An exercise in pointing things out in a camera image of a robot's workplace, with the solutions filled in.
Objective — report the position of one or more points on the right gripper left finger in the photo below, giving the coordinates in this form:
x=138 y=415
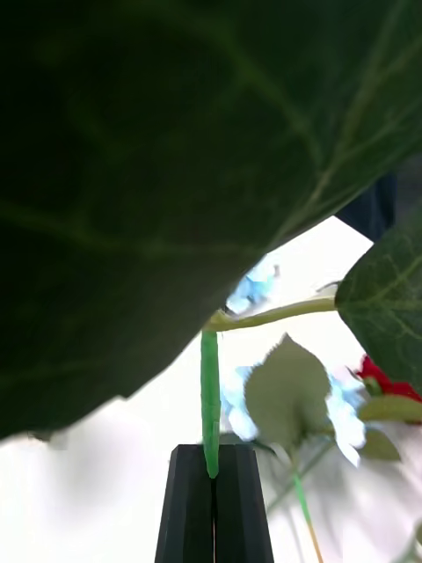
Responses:
x=186 y=510

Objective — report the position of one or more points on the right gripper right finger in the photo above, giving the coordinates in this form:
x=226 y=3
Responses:
x=239 y=510

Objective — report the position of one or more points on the red rose green stem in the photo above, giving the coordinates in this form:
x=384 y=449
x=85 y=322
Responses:
x=384 y=385

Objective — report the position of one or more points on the pale blue flower green stem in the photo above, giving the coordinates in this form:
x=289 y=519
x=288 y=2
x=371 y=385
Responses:
x=285 y=391
x=252 y=288
x=132 y=176

